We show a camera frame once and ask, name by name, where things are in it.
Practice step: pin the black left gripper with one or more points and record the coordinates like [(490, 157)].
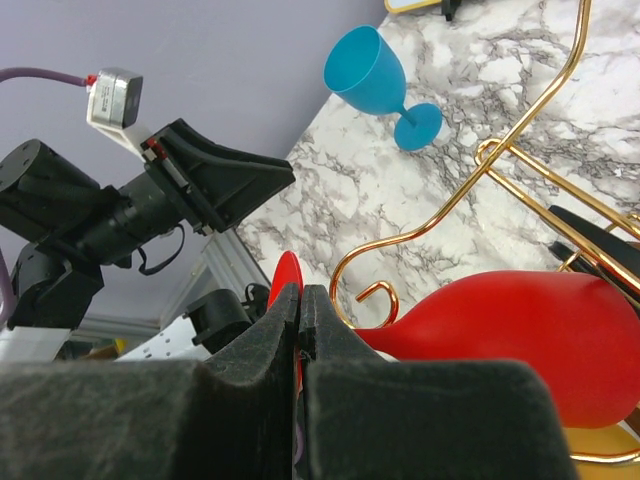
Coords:
[(213, 187)]

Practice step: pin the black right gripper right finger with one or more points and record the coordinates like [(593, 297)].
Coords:
[(369, 418)]

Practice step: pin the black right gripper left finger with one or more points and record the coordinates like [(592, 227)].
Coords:
[(229, 417)]

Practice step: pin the blue wine glass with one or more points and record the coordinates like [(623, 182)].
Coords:
[(364, 71)]

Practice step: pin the red wine glass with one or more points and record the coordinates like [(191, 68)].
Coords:
[(576, 331)]

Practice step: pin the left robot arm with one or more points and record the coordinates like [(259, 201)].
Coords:
[(73, 227)]

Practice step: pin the yellow framed whiteboard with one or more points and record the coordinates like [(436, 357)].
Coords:
[(448, 7)]

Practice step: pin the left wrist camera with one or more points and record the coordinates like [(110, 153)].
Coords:
[(113, 106)]

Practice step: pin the gold wire glass rack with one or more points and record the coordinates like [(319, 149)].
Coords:
[(609, 253)]

